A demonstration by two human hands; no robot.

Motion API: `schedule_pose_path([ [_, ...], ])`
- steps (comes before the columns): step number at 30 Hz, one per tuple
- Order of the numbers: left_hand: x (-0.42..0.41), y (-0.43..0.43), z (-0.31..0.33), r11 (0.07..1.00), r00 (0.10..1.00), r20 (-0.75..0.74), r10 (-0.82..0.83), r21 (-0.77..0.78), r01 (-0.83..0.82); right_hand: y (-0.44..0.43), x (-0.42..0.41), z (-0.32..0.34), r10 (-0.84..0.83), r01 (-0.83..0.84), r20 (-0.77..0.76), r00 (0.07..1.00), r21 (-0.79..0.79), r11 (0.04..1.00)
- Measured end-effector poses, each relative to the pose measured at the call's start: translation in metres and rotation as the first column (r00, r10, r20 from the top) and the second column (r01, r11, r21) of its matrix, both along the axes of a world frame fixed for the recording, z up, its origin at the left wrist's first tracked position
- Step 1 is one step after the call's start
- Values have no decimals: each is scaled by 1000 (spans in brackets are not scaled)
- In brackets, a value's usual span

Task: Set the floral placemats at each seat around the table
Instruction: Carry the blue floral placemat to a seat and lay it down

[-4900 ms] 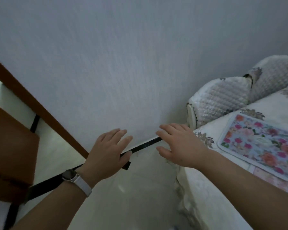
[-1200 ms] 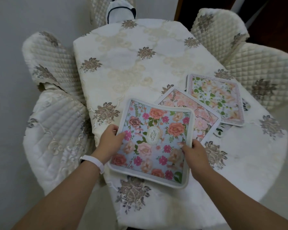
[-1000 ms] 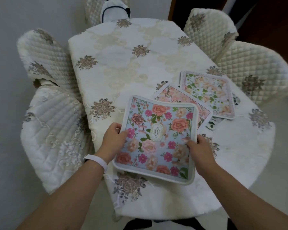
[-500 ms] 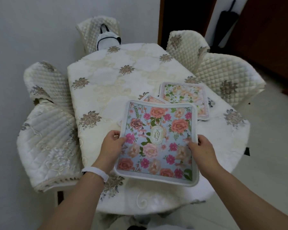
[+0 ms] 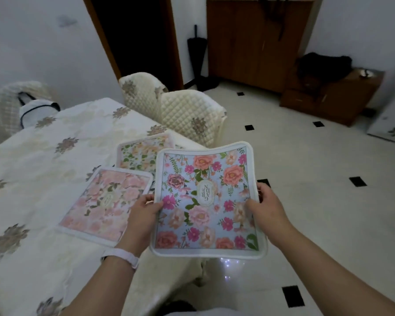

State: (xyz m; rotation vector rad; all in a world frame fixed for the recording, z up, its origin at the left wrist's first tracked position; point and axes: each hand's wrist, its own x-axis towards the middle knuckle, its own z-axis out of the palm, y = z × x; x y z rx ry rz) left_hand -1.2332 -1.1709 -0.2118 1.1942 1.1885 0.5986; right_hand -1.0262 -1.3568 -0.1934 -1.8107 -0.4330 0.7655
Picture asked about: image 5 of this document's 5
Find person's left hand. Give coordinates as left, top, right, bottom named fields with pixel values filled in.
left=118, top=194, right=164, bottom=254

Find person's right hand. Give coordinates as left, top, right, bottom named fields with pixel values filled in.
left=245, top=182, right=297, bottom=248

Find blue floral placemat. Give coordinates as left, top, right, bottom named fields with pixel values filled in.
left=150, top=141, right=268, bottom=260

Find person's right forearm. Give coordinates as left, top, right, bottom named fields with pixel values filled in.
left=278, top=226, right=395, bottom=316

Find person's left forearm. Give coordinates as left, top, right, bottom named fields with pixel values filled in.
left=60, top=244, right=141, bottom=316

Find pink floral placemat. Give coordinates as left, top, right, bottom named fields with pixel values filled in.
left=55, top=166, right=154, bottom=248

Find cream floral placemat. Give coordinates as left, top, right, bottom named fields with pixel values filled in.
left=116, top=133, right=185, bottom=181

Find white wristband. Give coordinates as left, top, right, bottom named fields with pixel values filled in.
left=101, top=248, right=140, bottom=270

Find cream quilted chair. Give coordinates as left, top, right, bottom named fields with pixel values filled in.
left=118, top=72, right=169, bottom=121
left=158, top=89, right=228, bottom=148
left=0, top=81, right=53, bottom=136

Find cream floral tablecloth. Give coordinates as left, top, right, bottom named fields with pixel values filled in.
left=0, top=97, right=214, bottom=316

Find low brown wooden cabinet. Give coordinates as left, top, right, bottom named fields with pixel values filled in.
left=279, top=64, right=385, bottom=127

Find white bag with black trim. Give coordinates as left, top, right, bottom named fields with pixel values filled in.
left=17, top=92, right=61, bottom=129

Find black umbrella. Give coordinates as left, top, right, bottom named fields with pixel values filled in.
left=184, top=25, right=220, bottom=92

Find white floral cloth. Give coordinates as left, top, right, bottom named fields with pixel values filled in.
left=367, top=85, right=395, bottom=144

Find dark wooden door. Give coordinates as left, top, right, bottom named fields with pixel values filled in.
left=82, top=0, right=184, bottom=92

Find black hanging straps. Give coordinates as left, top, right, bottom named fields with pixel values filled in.
left=257, top=0, right=290, bottom=42

